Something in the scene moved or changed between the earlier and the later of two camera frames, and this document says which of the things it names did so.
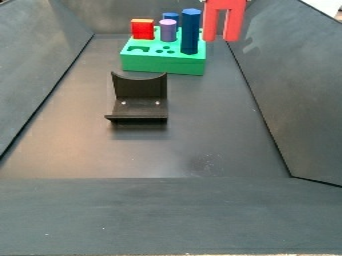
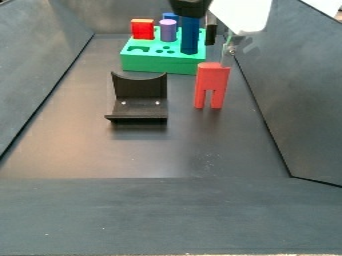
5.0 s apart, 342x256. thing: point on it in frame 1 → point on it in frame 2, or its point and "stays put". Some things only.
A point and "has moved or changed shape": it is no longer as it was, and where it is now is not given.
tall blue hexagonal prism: x=190 y=30 stays put
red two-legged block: x=234 y=19 has moved or changed shape
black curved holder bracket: x=141 y=98 stays put
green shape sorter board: x=154 y=55 stays put
